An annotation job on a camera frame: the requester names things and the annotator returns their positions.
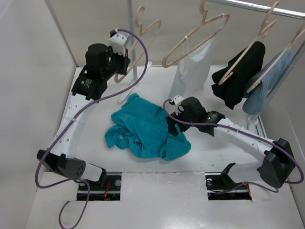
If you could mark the wooden hanger with blue cloth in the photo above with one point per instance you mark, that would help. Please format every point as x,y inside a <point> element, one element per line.
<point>289,46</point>

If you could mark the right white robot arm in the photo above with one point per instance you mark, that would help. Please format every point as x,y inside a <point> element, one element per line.
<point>275,158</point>

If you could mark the black cloth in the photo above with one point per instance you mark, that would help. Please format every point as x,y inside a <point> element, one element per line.
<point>232,90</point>

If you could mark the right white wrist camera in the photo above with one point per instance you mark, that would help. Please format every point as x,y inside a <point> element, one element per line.
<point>176,102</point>

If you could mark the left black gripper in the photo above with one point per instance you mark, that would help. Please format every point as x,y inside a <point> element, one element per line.
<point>125,60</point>

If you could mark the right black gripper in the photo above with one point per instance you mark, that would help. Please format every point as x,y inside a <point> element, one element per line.
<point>171,129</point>

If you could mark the wooden hanger with black cloth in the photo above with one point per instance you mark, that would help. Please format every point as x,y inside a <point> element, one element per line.
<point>265,27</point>

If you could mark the aluminium rail at right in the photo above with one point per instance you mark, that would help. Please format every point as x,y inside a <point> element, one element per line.
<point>260,128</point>

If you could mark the white cloth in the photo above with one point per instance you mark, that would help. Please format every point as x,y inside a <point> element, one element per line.
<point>192,71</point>

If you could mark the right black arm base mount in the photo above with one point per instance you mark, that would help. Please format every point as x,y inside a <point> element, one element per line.
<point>220,186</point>

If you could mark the teal t shirt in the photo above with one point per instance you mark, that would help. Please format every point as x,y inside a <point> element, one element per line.
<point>141,127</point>

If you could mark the white clothes rack frame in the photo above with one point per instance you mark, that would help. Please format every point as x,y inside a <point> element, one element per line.
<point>252,120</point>

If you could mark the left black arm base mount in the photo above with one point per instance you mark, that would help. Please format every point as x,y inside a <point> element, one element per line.
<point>109,191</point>

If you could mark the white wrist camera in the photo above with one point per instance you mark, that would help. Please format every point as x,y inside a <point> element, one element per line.
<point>176,102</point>
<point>117,41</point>

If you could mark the light blue cloth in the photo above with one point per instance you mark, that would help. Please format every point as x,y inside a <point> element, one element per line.
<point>256,100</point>

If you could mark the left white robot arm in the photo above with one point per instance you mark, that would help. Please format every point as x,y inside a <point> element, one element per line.
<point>86,91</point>

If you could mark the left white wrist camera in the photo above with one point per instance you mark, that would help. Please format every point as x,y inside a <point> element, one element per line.
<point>117,41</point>

